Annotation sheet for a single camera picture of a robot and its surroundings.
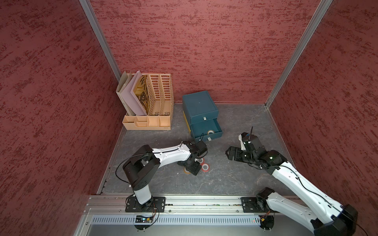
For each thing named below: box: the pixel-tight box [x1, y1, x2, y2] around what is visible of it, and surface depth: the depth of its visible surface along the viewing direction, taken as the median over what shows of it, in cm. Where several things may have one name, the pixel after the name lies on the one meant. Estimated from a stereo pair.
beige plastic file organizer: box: [122, 73, 175, 131], surface depth 106 cm
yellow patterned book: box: [132, 74, 150, 115], surface depth 102 cm
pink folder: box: [120, 70, 148, 117], surface depth 94 cm
